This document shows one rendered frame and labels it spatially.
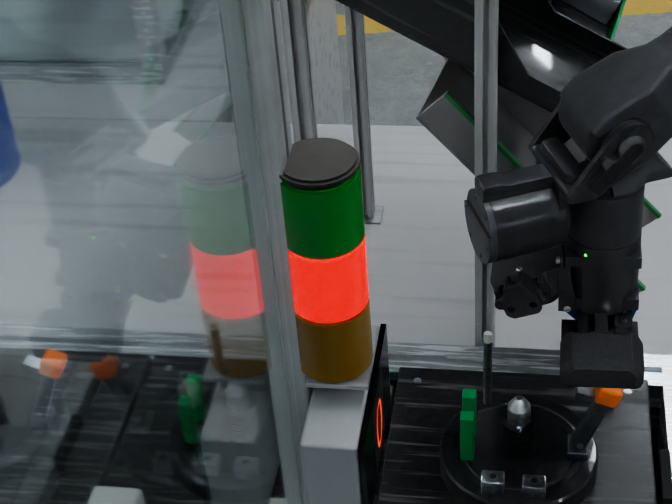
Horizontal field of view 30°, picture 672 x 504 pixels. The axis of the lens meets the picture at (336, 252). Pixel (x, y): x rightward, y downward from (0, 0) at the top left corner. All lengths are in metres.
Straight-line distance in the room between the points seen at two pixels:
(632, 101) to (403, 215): 0.78
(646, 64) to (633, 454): 0.40
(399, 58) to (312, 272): 3.07
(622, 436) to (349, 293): 0.48
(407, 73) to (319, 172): 3.00
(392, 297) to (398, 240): 0.11
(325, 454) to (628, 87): 0.33
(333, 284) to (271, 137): 0.10
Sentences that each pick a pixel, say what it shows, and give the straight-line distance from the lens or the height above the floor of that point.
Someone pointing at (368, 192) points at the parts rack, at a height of 0.90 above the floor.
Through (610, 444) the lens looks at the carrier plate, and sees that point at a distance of 1.18.
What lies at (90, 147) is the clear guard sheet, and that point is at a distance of 0.45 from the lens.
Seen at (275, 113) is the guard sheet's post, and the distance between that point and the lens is 0.70.
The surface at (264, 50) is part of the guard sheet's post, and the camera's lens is 0.68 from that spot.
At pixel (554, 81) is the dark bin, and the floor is 1.22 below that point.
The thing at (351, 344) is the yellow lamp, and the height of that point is 1.29.
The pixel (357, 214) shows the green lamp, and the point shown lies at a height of 1.38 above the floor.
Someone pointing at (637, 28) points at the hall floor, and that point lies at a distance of 3.96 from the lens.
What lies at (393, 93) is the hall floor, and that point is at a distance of 3.62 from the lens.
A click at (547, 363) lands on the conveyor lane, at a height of 0.96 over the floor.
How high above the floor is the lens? 1.81
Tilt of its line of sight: 37 degrees down
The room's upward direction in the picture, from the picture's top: 5 degrees counter-clockwise
